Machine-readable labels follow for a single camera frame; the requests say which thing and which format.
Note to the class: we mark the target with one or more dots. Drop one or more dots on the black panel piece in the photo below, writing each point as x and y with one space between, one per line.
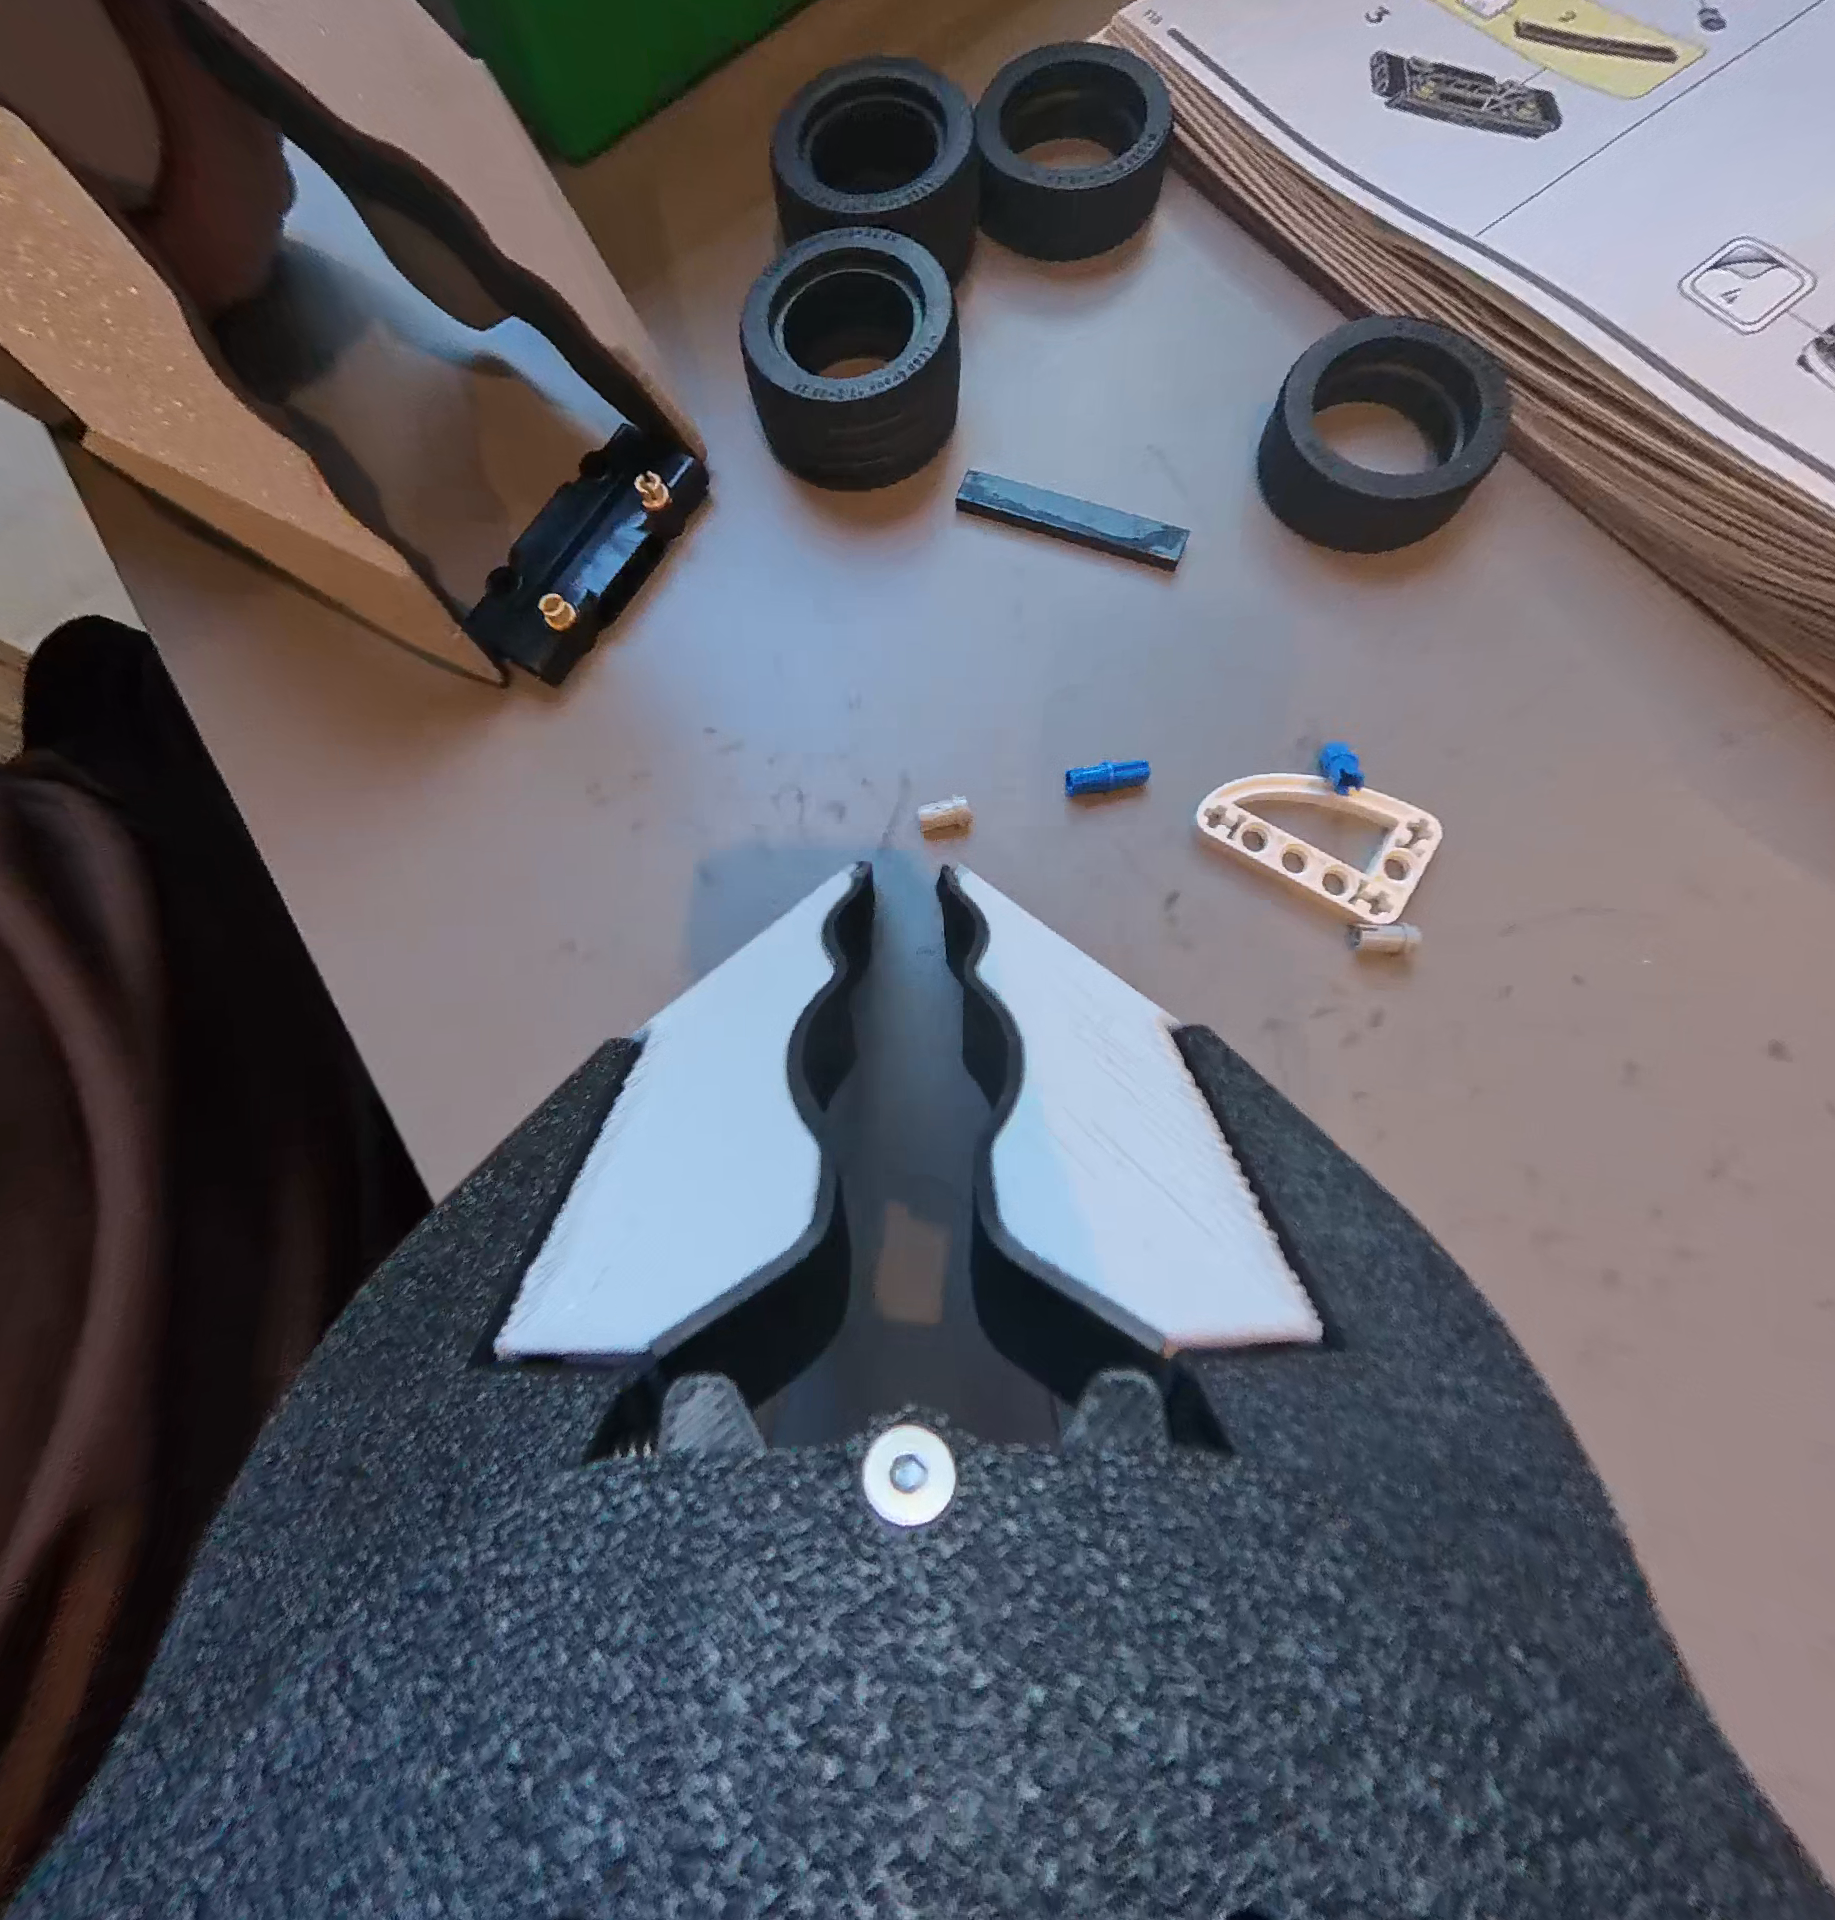
589 555
1075 522

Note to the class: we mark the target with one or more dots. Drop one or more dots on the white holed frame piece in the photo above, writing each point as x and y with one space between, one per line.
1404 863

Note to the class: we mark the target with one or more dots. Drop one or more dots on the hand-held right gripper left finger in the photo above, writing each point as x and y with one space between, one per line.
678 1185

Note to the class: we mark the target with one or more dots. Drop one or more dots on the open instruction booklet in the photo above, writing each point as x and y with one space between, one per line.
1606 180

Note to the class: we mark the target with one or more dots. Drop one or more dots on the grey connector pin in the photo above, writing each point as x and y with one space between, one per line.
1384 942
944 813

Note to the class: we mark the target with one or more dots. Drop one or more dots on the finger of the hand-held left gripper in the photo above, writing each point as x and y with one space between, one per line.
138 361
529 195

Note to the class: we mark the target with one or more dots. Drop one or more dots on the black rubber tyre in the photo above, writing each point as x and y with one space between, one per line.
1369 501
949 210
858 426
1075 216

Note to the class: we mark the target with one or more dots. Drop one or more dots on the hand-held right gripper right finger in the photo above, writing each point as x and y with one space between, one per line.
1144 1185

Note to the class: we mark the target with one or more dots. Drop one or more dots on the person's brown hoodie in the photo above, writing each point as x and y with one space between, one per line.
32 1200

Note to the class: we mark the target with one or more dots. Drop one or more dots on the green plastic bin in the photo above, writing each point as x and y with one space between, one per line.
632 61

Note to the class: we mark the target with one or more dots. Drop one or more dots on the person's black trousers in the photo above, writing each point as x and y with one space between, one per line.
227 976

